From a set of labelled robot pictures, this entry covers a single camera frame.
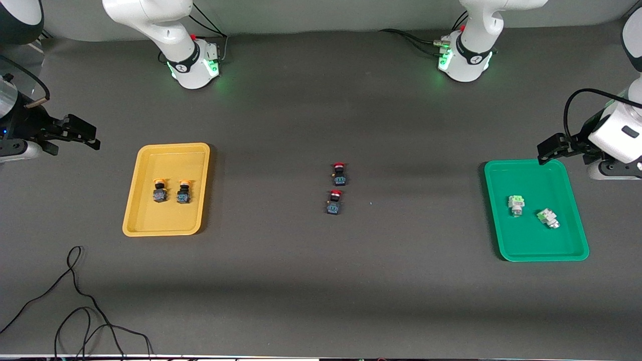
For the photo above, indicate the yellow plastic tray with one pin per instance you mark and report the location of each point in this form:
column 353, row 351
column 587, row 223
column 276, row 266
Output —
column 165, row 220

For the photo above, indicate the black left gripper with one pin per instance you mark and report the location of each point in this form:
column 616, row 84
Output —
column 580, row 139

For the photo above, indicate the red push button switch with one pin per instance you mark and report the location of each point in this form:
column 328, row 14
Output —
column 334, row 206
column 339, row 178

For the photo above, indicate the green push button switch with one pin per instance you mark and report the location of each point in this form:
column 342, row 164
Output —
column 516, row 203
column 547, row 217

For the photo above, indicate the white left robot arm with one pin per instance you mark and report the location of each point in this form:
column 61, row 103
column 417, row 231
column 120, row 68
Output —
column 476, row 30

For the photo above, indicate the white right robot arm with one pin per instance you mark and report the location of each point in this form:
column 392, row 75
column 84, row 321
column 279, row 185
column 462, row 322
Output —
column 165, row 30

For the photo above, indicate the green plastic tray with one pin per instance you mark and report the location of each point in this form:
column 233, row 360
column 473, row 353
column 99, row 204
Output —
column 531, row 240

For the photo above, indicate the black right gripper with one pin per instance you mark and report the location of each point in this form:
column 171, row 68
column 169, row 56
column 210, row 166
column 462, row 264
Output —
column 25, row 124

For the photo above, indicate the yellow push button switch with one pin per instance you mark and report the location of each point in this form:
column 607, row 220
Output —
column 159, row 195
column 183, row 196

